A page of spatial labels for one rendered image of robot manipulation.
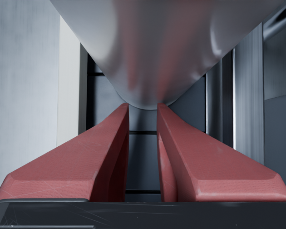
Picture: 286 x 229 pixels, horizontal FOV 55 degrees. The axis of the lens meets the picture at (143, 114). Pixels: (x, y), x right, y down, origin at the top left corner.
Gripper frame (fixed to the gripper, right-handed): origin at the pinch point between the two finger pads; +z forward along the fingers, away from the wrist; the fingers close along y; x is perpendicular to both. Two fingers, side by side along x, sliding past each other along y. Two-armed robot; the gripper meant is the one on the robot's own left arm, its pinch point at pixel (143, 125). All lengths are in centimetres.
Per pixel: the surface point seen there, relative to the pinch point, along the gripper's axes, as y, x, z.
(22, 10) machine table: 10.4, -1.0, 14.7
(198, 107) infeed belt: -3.6, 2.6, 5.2
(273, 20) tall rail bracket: -8.9, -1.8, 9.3
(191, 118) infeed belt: -3.2, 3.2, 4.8
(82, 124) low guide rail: 3.4, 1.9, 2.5
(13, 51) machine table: 11.0, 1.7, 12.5
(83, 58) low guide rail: 3.4, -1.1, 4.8
